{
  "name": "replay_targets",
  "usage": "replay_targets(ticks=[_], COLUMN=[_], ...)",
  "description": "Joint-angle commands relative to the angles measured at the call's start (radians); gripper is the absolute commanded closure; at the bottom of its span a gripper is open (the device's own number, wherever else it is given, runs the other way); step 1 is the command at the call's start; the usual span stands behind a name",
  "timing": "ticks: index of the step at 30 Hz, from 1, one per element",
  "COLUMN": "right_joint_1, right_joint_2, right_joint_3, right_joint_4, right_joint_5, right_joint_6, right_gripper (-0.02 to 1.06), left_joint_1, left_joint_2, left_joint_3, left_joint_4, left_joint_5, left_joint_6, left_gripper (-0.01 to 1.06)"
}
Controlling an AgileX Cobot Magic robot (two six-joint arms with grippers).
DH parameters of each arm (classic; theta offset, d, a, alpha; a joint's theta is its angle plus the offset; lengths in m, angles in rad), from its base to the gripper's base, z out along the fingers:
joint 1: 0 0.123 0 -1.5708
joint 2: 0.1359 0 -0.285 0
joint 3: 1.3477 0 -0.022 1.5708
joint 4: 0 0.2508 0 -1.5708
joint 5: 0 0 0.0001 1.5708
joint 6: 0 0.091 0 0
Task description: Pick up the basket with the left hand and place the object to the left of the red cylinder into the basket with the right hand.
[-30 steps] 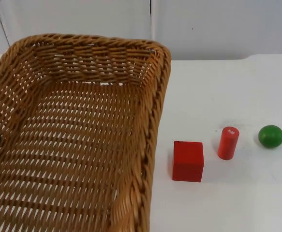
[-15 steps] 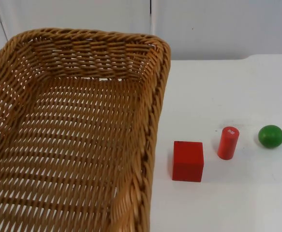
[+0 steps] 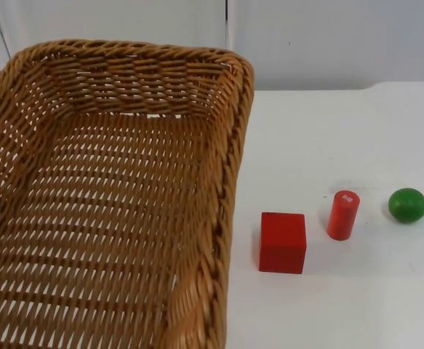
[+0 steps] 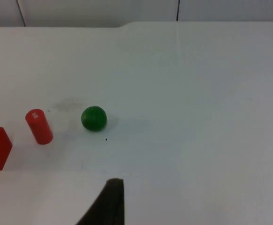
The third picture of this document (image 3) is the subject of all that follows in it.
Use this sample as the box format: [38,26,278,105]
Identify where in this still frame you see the red cylinder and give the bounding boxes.
[327,189,361,241]

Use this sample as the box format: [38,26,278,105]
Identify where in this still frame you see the red cube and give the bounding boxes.
[258,212,308,274]

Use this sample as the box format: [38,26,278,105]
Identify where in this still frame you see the green ball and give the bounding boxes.
[388,188,424,222]

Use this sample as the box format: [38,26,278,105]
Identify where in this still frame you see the pale brown wicker basket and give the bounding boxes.
[0,39,255,349]

